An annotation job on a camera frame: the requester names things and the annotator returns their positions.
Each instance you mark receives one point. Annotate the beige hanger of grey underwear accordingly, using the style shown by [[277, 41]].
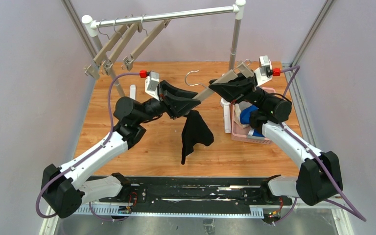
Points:
[[123, 37]]

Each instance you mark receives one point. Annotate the beige hanger of blue underwear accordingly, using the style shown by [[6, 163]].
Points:
[[129, 60]]

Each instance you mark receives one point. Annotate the beige hanger of black underwear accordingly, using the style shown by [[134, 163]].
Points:
[[241, 71]]

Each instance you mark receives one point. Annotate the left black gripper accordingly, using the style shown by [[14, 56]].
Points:
[[165, 99]]

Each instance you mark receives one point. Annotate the white clothes rack frame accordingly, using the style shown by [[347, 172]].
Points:
[[237, 9]]

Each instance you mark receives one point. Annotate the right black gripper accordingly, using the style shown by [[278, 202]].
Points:
[[248, 89]]

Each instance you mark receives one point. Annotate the empty beige clip hanger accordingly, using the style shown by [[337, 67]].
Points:
[[101, 50]]

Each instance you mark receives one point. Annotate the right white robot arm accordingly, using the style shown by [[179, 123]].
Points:
[[319, 175]]

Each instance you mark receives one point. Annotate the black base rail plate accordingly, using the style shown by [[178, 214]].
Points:
[[197, 195]]

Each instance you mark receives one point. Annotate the pink plastic basket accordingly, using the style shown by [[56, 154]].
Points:
[[245, 134]]

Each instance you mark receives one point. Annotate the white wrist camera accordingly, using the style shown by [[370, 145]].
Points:
[[151, 83], [265, 72]]

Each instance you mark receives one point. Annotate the black underwear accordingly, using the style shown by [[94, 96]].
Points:
[[195, 131]]

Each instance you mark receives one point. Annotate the grey beige underwear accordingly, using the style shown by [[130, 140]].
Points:
[[237, 119]]

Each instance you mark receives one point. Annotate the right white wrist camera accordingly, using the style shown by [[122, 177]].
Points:
[[265, 72]]

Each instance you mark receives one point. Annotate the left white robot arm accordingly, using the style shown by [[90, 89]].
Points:
[[65, 188]]

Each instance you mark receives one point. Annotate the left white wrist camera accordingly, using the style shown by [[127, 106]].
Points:
[[151, 83]]

